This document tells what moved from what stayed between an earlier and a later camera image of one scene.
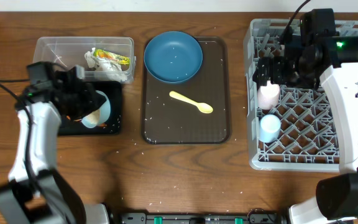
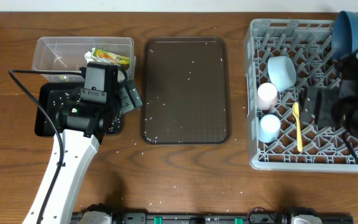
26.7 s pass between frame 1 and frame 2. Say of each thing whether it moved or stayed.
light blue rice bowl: moved
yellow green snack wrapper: stayed
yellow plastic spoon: moved
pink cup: stayed
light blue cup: stayed
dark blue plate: moved
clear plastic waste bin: stayed
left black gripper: moved
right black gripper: moved
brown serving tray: stayed
